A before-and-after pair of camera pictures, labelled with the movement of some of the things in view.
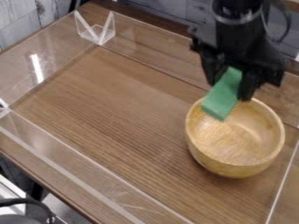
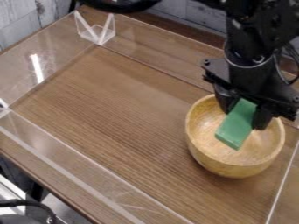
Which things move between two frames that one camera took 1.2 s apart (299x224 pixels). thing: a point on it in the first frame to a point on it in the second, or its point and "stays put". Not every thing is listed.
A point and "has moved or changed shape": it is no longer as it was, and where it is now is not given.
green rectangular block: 223,94 has moved or changed shape
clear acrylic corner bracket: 96,33 stays put
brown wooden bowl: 237,147 stays put
